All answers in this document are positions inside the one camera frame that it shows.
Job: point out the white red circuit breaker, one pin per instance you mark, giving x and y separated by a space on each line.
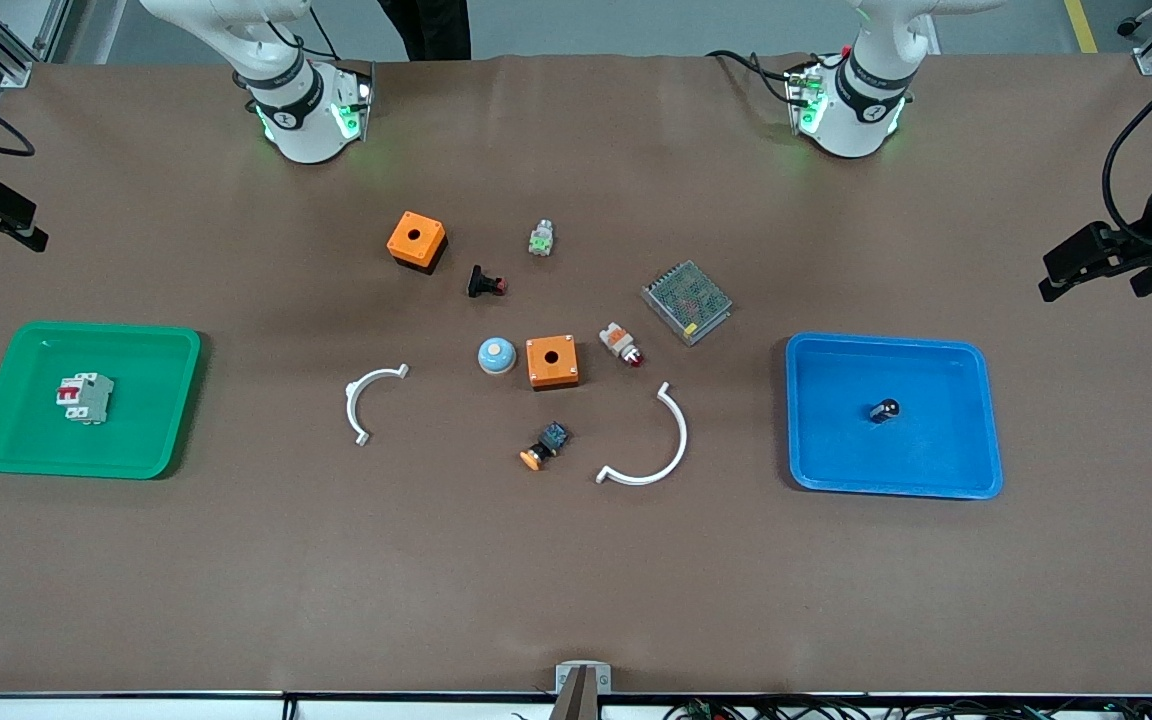
86 398

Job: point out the black cylindrical capacitor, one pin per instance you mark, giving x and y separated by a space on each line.
884 410

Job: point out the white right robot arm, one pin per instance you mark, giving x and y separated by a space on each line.
286 120

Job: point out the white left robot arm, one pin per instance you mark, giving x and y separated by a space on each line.
851 120

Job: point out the green plastic tray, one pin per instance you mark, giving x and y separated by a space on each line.
26 445

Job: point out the blue plastic tray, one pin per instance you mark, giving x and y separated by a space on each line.
936 455

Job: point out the orange button box black base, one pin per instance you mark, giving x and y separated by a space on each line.
398 246

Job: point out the metal mesh power supply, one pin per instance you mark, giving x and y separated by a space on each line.
686 300

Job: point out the person in black trousers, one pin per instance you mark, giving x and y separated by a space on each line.
431 25

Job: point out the red indicator lamp orange body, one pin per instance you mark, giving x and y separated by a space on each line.
616 340

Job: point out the blue dome buzzer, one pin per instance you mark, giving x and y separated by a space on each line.
496 357

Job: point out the orange mushroom button blue body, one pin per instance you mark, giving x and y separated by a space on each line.
551 438

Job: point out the small white curved bracket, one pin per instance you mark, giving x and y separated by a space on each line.
349 405

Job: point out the large white curved bracket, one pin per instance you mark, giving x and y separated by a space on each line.
683 430

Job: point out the black red selector switch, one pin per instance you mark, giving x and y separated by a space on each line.
479 282

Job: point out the green pushbutton switch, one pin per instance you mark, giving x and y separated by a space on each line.
541 240

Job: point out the grey metal mount bracket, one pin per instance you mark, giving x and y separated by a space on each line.
566 672

